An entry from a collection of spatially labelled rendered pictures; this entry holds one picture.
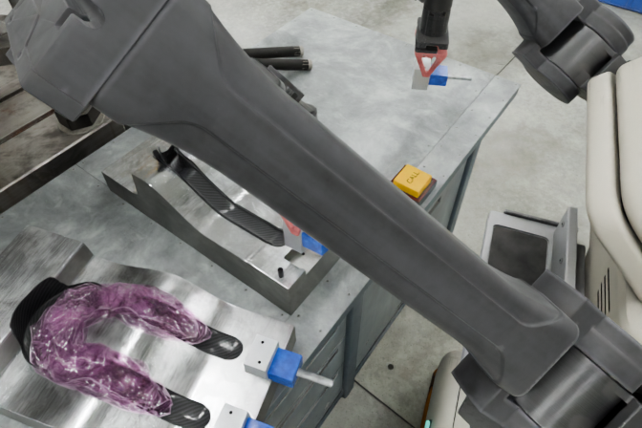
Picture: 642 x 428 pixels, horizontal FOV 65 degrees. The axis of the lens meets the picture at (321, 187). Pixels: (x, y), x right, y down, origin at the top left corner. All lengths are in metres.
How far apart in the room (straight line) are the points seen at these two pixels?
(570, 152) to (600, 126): 2.07
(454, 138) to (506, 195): 1.06
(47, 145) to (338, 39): 0.83
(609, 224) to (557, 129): 2.25
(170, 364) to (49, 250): 0.29
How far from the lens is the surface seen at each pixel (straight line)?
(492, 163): 2.38
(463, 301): 0.30
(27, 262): 0.96
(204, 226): 0.93
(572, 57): 0.69
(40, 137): 1.40
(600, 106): 0.52
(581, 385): 0.39
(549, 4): 0.67
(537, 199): 2.30
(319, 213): 0.24
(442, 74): 1.17
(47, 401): 0.85
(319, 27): 1.60
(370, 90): 1.34
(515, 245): 0.74
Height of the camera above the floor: 1.60
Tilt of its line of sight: 48 degrees down
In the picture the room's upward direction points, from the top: 1 degrees counter-clockwise
